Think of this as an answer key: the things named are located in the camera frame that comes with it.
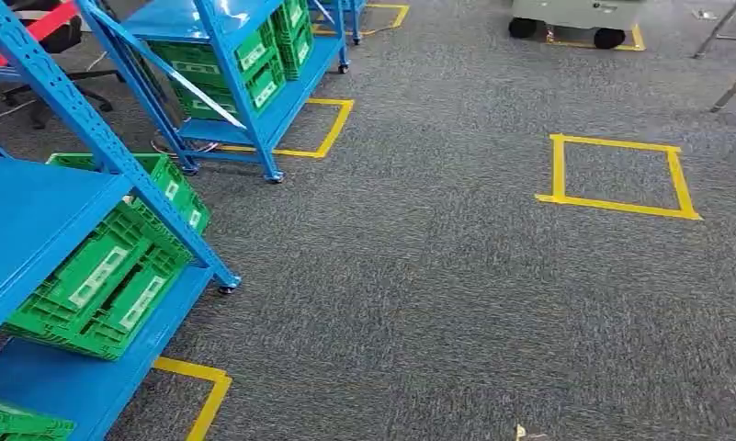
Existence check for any blue metal shelf rack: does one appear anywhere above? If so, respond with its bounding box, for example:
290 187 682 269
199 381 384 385
74 0 352 184
0 0 242 441
309 0 368 46

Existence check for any green plastic crate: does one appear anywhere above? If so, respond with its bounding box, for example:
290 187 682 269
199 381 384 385
0 397 76 441
2 243 192 361
171 57 287 121
35 203 162 318
278 24 315 82
46 152 211 244
273 0 311 40
147 27 277 84

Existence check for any yellow floor tape square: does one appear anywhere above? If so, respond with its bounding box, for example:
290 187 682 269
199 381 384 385
544 23 647 52
153 356 233 441
535 133 704 221

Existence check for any grey cart with black wheels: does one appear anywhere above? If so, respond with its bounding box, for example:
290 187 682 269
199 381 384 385
507 0 646 51

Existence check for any black office chair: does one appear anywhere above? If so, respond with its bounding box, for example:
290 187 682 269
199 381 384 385
0 0 125 130

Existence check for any red barrier belt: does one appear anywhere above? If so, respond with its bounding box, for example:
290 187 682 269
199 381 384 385
0 1 80 68

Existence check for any grey metal stand leg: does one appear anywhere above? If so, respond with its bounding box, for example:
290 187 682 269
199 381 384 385
709 57 736 114
693 0 736 61

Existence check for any coiled cable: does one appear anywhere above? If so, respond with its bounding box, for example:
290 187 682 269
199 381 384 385
150 134 221 157

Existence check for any white floor cable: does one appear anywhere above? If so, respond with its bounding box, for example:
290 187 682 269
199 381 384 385
0 51 110 129

